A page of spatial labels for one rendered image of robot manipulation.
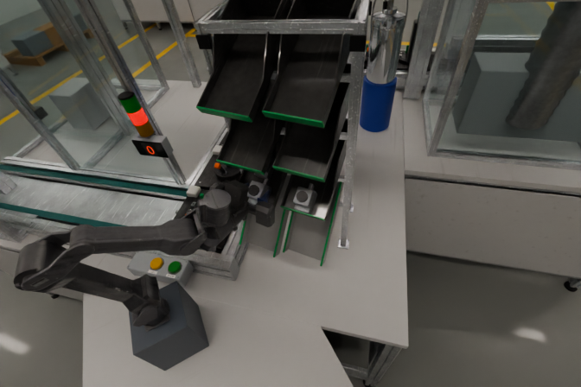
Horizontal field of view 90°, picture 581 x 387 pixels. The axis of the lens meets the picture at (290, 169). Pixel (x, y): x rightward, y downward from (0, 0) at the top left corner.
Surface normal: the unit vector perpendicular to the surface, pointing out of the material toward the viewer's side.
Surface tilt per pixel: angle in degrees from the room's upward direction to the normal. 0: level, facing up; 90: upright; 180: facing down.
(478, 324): 0
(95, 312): 0
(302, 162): 25
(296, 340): 0
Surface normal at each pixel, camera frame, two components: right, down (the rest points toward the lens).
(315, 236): -0.35, -0.01
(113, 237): 0.44, -0.78
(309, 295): -0.09, -0.70
